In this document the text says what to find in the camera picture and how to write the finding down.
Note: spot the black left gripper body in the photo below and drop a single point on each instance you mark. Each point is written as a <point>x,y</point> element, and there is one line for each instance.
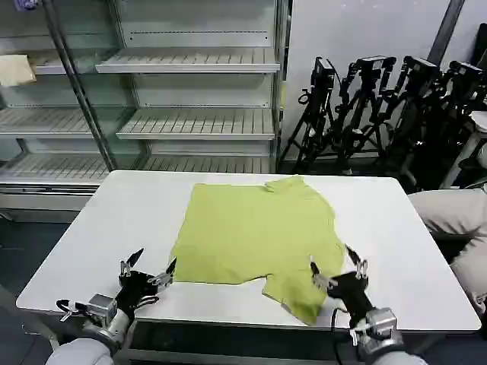
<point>133,289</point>

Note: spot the empty metal shelf unit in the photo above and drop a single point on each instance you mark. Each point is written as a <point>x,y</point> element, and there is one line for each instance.
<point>198,125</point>

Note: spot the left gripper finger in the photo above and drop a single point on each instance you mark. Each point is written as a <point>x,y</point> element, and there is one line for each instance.
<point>163,280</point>
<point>126,266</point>

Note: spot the person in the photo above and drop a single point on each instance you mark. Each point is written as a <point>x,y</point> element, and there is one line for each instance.
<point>452,220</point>

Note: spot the beige paper package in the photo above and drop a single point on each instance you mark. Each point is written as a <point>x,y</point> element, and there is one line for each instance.
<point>15,70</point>

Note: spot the yellow-green shirt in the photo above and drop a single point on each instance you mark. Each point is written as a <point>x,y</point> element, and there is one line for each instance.
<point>247,228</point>

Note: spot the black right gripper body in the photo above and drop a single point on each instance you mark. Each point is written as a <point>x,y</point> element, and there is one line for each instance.
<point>352,292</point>

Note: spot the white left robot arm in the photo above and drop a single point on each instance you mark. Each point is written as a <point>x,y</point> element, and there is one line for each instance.
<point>83,348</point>

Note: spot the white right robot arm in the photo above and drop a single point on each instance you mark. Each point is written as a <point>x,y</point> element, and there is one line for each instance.
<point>384,334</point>

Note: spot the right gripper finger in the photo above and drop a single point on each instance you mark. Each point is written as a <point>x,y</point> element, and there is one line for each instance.
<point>322,281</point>
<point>362,270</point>

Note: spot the grey wall conduit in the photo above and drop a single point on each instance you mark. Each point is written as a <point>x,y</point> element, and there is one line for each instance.
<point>447,26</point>

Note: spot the grey metal pole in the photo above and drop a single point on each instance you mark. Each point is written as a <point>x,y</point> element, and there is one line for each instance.
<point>80,87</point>

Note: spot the glass-fronted metal shelf unit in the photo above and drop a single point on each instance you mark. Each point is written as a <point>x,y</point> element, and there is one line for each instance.
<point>34,121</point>

